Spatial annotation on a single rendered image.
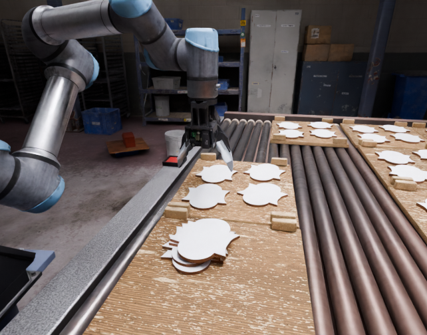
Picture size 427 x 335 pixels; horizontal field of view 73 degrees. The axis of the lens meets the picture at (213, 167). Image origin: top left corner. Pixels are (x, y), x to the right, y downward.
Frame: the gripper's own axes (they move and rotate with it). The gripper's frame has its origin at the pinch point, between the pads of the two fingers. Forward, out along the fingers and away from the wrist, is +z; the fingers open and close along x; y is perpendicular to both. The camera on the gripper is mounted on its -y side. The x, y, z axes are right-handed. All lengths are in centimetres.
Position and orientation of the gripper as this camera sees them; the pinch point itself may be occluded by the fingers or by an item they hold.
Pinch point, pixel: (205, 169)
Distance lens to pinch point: 80.3
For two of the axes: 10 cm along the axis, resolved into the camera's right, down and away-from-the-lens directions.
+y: -1.8, 3.8, -9.1
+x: 9.8, 0.7, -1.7
